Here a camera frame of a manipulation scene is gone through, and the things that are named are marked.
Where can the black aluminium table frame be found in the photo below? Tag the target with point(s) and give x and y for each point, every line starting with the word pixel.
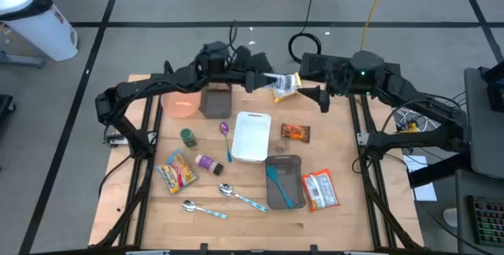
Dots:
pixel 157 77

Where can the grey desk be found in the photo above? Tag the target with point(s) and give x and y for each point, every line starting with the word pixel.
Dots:
pixel 484 137
pixel 462 208

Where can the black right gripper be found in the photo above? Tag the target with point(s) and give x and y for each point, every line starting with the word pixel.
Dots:
pixel 332 91

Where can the green label spice jar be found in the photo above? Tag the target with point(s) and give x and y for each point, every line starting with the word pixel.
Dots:
pixel 188 137

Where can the silver arm base bracket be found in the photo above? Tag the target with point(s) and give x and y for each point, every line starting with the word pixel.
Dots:
pixel 362 139

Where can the purple label spice jar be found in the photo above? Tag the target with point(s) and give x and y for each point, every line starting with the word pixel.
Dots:
pixel 208 163

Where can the orange brown candy pack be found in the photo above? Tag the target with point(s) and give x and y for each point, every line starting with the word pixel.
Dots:
pixel 295 132

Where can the yellow ramen packet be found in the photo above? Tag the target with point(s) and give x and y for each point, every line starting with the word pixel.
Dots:
pixel 289 89

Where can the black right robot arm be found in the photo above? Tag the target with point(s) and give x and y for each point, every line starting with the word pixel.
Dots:
pixel 413 101

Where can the pink plastic bowl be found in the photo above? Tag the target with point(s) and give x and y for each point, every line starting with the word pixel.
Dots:
pixel 181 105

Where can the white computer mouse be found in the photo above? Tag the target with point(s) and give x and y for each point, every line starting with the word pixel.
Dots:
pixel 451 217

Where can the backlit black keyboard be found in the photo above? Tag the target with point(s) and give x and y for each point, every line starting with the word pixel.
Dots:
pixel 488 219

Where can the grey desk foot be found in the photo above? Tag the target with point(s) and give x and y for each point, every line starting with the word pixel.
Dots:
pixel 23 61

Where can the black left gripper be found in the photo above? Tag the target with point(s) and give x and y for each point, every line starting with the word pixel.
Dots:
pixel 242 80

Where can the white trash can black rim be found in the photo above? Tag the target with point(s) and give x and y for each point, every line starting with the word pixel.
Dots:
pixel 43 34

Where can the orange ramen packet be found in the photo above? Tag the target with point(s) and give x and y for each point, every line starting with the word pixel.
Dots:
pixel 321 190

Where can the yellow red blue snack bag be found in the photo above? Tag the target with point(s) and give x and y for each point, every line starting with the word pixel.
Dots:
pixel 177 172

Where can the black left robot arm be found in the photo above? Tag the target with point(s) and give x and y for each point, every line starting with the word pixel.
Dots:
pixel 149 86

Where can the black wedge shaped device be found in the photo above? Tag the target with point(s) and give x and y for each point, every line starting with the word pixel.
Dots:
pixel 264 64

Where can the black desk base bar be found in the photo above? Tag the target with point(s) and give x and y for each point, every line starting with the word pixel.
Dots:
pixel 437 170

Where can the white paper sheet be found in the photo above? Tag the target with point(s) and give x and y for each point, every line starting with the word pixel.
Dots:
pixel 427 192

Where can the grey rectangular tray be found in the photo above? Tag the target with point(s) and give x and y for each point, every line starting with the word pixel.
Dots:
pixel 295 176

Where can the white rectangular tray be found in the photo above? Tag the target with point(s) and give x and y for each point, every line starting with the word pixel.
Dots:
pixel 250 137

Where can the black perforated computer case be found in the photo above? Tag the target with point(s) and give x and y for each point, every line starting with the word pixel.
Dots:
pixel 315 64

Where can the teal silicone spatula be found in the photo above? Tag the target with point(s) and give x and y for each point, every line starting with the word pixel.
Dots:
pixel 271 172

